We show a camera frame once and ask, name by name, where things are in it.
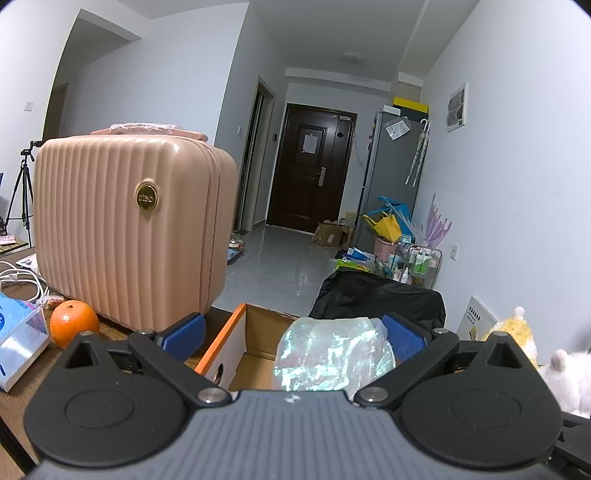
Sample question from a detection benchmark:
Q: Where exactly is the iridescent plastic bag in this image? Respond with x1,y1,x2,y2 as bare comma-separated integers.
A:
271,317,396,398

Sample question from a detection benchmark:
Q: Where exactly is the white alpaca plush toy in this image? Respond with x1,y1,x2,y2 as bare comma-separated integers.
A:
539,349,591,418

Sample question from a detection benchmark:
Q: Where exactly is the orange cardboard box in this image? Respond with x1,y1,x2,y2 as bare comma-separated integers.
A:
194,303,297,391

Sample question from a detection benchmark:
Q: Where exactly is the black bag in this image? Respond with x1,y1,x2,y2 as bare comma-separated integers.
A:
308,268,446,330

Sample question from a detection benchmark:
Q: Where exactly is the yellow plush toy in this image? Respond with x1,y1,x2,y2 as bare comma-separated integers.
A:
482,306,538,367

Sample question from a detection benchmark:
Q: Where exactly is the yellow bag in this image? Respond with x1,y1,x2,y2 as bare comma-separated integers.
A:
363,215,402,243

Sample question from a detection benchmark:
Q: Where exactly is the orange fruit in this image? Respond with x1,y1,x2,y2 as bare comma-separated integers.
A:
49,300,99,349

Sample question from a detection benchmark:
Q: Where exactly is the pink ribbed suitcase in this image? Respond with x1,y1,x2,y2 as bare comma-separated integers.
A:
33,131,238,330

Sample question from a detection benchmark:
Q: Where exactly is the brown cardboard box on floor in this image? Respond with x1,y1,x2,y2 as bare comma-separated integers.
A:
311,222,353,249

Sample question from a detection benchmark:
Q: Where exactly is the blue tissue pack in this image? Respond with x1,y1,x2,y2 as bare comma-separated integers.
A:
0,293,50,392

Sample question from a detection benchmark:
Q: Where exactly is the dark brown entrance door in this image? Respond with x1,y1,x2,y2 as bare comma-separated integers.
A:
266,103,356,233

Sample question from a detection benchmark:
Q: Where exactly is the white umbrella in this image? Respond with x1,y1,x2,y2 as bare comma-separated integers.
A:
405,119,431,187

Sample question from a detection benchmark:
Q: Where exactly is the grey refrigerator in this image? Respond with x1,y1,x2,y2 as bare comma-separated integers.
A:
352,106,429,252

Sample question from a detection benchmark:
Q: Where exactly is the yellow box on refrigerator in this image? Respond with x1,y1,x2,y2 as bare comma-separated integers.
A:
392,97,430,115

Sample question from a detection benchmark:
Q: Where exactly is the wire storage cart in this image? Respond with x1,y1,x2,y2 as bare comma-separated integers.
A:
385,242,443,289

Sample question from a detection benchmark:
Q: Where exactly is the white cable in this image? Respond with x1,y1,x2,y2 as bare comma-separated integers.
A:
0,260,50,303

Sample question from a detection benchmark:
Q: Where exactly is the black camera tripod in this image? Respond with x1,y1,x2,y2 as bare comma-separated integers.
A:
1,140,44,246

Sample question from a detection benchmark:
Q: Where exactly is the white wall panel box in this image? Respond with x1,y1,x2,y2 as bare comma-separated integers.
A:
446,83,469,133

